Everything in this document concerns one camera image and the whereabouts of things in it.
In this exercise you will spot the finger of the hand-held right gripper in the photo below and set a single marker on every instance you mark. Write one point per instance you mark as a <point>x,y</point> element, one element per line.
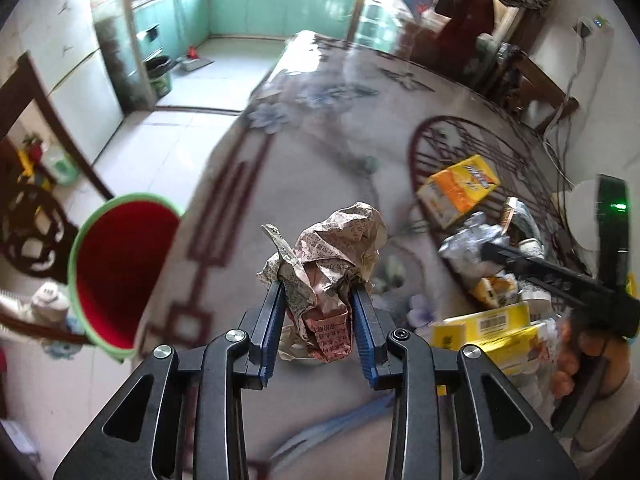
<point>545,272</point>

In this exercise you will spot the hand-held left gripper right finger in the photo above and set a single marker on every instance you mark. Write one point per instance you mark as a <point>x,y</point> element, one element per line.
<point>364,340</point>

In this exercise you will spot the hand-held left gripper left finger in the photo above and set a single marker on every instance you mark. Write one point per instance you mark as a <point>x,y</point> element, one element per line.
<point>273,340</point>

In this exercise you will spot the silver foil wrapper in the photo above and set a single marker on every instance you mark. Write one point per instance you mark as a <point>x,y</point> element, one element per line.
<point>470,242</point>

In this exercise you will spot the printed brown paper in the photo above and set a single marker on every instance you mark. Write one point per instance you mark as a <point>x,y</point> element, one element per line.
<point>325,250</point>

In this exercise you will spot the orange yellow cardboard box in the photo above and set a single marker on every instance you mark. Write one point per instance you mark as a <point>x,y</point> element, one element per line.
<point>457,185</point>

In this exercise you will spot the red bin with green rim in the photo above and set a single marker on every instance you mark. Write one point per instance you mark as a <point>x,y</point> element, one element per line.
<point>120,270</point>

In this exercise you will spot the person's right forearm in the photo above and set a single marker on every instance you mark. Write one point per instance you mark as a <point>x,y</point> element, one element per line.
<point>615,420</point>

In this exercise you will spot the person's right hand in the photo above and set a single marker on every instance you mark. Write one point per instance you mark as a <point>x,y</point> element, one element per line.
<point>565,360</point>

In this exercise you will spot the small yellow packet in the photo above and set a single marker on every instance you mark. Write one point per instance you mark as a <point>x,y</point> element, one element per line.
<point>495,290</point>

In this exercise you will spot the crumpled white printed wrapper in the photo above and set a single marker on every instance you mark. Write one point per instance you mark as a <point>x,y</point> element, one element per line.
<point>522,220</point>

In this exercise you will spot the plain dark wooden chair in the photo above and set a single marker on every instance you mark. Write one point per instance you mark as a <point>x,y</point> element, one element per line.
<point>535,85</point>

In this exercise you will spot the carved dark wooden chair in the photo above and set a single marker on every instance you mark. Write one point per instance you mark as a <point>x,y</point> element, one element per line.
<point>35,240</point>

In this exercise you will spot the green detergent bottle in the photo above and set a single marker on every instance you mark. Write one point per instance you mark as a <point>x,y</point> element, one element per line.
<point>62,167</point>

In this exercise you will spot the black kitchen waste bin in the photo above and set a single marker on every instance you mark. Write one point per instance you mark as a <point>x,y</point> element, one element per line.
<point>159,77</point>

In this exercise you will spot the grey dustpan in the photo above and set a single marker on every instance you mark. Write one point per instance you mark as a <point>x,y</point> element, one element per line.
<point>196,63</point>

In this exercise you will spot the yellow toy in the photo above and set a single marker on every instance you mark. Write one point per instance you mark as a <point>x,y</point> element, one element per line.
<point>29,160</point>

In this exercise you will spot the teal kitchen cabinets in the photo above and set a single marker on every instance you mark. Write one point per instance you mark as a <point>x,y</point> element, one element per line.
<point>280,7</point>

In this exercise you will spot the white refrigerator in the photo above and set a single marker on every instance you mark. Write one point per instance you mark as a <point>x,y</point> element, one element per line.
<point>75,70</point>

